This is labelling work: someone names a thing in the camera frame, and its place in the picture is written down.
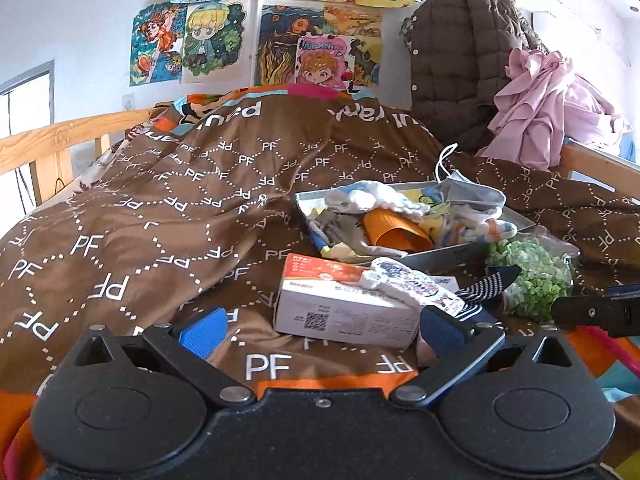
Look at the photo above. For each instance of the striped colourful sock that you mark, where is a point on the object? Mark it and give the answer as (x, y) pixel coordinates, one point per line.
(450, 225)

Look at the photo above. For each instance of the orange silicone cup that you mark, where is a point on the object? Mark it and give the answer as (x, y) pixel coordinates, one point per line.
(387, 229)

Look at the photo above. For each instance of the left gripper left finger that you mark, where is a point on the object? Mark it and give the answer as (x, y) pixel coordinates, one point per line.
(182, 350)

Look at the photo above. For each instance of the blond boy drawing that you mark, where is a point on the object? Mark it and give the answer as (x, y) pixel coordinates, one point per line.
(216, 42)

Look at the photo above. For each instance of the brown quilted jacket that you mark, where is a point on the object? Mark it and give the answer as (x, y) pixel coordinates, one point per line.
(459, 53)

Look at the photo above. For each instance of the brown patterned duvet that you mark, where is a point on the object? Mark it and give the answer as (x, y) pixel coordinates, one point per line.
(198, 215)

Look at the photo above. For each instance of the bag of green paper stars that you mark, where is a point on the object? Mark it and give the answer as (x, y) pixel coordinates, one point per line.
(547, 272)

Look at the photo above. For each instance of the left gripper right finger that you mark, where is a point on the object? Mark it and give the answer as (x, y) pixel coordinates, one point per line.
(461, 350)

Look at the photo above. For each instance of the red-haired girl drawing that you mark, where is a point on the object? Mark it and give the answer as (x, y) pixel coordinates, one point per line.
(156, 44)

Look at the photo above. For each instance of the grey white glove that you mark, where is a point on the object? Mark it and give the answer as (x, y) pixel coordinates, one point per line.
(342, 237)

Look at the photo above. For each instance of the pink cloth pile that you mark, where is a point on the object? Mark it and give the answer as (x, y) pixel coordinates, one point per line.
(545, 103)

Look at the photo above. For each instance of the orange landscape drawing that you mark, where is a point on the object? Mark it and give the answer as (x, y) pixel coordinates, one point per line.
(363, 29)

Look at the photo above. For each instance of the grey face mask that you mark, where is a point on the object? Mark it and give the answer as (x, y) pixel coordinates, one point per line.
(457, 189)

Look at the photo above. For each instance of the navy striped sock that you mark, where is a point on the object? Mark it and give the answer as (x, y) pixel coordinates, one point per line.
(489, 289)

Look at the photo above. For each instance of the grey tray box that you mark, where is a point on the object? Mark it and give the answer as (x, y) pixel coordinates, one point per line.
(310, 204)

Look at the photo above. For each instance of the wooden bed rail right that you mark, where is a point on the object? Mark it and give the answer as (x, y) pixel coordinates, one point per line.
(619, 174)

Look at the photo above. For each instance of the pink cartoon girl drawing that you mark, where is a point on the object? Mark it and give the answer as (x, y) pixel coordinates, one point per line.
(324, 61)

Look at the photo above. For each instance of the orange white tissue box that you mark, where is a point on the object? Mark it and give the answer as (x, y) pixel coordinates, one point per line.
(322, 299)

